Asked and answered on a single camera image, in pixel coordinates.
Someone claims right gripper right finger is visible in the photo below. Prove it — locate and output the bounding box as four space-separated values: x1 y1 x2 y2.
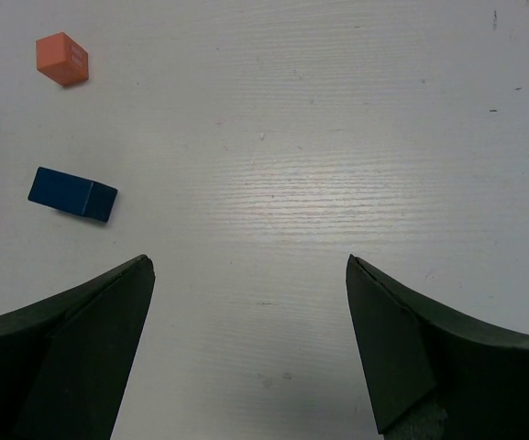
346 256 529 439

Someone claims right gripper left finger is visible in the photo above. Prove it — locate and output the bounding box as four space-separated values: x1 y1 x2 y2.
0 255 155 439

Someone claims blue wood block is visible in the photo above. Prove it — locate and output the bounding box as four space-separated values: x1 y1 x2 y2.
28 167 118 223

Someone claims orange cube centre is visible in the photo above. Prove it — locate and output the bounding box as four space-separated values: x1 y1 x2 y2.
36 32 89 87

